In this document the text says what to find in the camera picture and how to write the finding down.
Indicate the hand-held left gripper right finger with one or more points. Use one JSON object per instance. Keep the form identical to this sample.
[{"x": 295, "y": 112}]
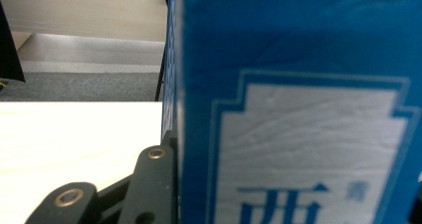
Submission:
[{"x": 418, "y": 214}]

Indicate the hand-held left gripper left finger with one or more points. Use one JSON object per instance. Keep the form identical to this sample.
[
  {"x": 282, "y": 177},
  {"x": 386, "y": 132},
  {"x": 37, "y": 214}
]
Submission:
[{"x": 156, "y": 190}]

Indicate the blue plastic file rack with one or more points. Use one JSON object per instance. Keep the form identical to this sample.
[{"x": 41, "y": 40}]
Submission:
[{"x": 169, "y": 68}]

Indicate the blue book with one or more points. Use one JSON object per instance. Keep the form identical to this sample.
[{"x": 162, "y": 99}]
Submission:
[{"x": 298, "y": 35}]

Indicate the black curtain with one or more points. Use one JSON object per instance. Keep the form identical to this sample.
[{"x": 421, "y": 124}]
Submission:
[{"x": 8, "y": 51}]

